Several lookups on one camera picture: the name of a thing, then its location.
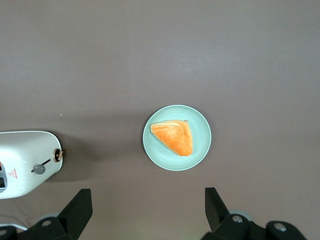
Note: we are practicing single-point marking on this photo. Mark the orange triangular pastry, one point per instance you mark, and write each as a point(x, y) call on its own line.
point(175, 137)

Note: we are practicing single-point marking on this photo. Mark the light green round plate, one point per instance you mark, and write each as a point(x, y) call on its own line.
point(200, 140)

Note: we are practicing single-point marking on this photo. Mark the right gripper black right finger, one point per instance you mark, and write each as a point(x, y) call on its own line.
point(225, 227)

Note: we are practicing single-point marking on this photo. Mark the white two-slot toaster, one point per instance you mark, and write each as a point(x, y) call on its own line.
point(25, 155)

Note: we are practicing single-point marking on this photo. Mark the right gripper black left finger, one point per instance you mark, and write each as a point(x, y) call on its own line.
point(70, 220)

